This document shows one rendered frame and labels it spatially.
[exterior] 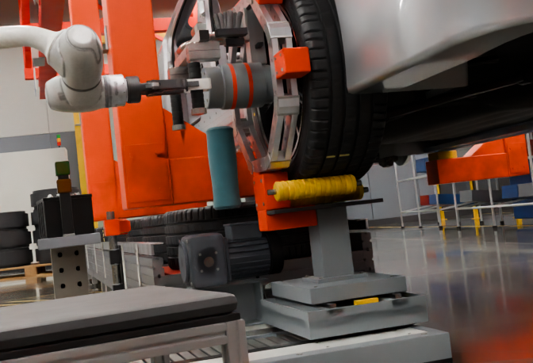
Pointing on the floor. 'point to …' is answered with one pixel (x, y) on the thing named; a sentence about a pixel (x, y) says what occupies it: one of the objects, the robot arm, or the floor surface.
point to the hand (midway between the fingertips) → (197, 85)
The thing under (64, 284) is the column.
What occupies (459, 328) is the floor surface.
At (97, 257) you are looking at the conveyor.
